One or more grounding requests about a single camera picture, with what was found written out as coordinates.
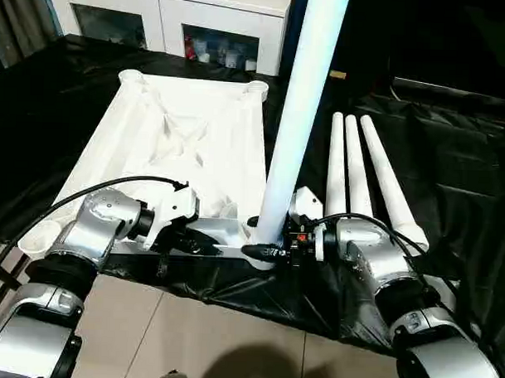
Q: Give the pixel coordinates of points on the white plastic table leg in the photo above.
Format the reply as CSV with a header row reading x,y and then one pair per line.
x,y
337,167
391,181
305,95
359,172

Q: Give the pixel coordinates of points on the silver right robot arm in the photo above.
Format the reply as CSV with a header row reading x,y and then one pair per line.
x,y
383,260

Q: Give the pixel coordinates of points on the grey curtain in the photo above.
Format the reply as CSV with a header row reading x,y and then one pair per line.
x,y
22,19

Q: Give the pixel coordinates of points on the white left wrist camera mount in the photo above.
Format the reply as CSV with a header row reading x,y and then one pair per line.
x,y
177,203

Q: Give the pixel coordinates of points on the white sideboard with glass doors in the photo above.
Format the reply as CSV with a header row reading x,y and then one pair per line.
x,y
171,8

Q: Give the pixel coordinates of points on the white plastic table top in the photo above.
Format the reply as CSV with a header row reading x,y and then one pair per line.
x,y
221,134

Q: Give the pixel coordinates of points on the black glossy mat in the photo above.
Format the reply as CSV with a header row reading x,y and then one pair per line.
x,y
464,184

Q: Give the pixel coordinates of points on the small red box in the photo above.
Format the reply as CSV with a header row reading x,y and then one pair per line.
x,y
190,48

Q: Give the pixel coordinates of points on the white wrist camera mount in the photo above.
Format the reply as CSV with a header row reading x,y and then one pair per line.
x,y
306,201
177,203

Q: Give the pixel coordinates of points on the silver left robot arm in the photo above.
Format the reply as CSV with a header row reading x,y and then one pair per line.
x,y
98,221

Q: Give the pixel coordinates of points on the small yellow label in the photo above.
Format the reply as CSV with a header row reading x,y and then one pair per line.
x,y
338,75

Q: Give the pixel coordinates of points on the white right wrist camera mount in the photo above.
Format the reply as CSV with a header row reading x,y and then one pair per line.
x,y
306,201

